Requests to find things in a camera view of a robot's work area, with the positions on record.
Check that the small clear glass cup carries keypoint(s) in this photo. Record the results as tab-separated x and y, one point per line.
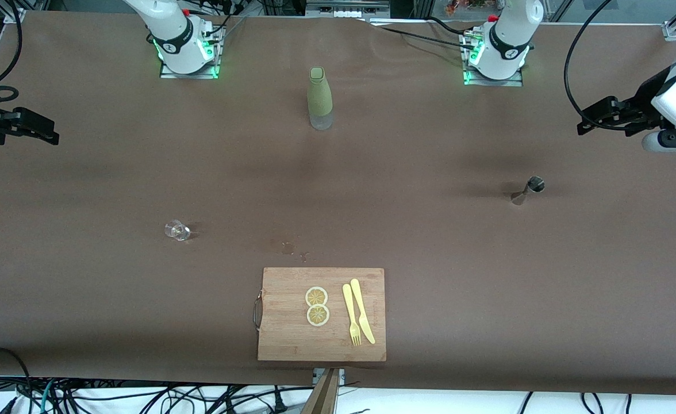
177	230

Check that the white power strip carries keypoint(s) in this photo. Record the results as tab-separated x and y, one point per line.
344	11

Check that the wooden cutting board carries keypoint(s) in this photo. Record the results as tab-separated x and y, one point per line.
292	339

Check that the lemon slice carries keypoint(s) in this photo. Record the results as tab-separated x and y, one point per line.
318	315
316	296

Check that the metal mounting bracket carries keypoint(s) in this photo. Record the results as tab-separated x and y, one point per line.
317	376

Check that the steel jigger measuring cup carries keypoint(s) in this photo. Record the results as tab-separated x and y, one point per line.
536	184

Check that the green sleeved glass bottle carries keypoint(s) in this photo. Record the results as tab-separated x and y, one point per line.
319	95

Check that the yellow plastic fork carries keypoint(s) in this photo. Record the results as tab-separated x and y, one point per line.
350	310

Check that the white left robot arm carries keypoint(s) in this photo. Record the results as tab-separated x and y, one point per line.
510	34

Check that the yellow plastic knife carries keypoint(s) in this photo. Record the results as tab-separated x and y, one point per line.
363	316

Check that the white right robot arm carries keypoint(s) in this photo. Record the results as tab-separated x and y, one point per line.
171	23

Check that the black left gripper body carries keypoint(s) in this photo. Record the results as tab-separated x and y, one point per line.
645	98

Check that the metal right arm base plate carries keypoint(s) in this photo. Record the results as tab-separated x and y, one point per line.
191	75

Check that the brown table cover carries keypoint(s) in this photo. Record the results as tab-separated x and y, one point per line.
487	322

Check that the wooden beam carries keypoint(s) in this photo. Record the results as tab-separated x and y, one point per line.
323	397

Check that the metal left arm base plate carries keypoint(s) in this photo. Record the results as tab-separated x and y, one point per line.
504	82

